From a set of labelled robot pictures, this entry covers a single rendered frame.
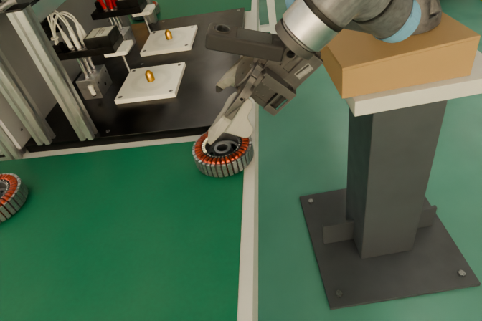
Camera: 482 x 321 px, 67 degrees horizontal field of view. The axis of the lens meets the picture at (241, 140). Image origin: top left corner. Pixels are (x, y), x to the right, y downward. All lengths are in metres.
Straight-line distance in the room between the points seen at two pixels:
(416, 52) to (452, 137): 1.15
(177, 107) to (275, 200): 0.87
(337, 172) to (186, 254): 1.20
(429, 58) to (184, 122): 0.52
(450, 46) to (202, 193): 0.56
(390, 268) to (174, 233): 0.94
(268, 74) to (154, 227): 0.30
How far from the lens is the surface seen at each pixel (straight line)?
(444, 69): 0.87
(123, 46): 0.92
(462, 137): 1.94
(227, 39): 0.53
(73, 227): 0.70
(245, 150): 0.65
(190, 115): 0.79
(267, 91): 0.57
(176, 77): 0.93
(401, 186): 1.15
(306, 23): 0.51
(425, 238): 1.49
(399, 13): 0.58
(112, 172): 0.76
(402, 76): 0.83
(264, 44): 0.53
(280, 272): 1.39
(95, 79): 0.95
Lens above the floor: 1.21
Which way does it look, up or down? 39 degrees down
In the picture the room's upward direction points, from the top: 12 degrees counter-clockwise
